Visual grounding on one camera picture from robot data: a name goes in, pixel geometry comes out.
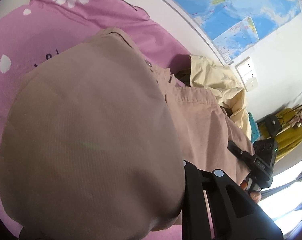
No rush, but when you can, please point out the blue perforated plastic basket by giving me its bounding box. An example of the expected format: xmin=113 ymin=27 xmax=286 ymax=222
xmin=249 ymin=113 xmax=260 ymax=144

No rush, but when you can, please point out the white wall socket panel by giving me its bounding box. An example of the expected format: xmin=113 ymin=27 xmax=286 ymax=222
xmin=235 ymin=57 xmax=258 ymax=92

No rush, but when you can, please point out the yellow hanging garment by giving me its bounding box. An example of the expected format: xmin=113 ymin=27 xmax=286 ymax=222
xmin=257 ymin=107 xmax=302 ymax=164

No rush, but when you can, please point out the right hand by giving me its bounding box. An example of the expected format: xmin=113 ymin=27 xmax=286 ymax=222
xmin=240 ymin=181 xmax=262 ymax=203

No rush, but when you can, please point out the cream yellow garment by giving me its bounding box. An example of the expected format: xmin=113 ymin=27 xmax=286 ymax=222
xmin=190 ymin=55 xmax=252 ymax=139

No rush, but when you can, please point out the black handbag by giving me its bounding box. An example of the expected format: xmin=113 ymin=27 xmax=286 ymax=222
xmin=264 ymin=114 xmax=282 ymax=138

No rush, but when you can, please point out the colourful wall map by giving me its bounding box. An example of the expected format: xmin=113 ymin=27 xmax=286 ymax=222
xmin=133 ymin=0 xmax=302 ymax=67

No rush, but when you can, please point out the dusty pink jacket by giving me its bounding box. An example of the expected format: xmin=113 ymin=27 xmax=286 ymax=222
xmin=0 ymin=28 xmax=254 ymax=239

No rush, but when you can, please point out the pink daisy bed sheet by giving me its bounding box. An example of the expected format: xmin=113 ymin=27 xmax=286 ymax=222
xmin=0 ymin=0 xmax=217 ymax=240

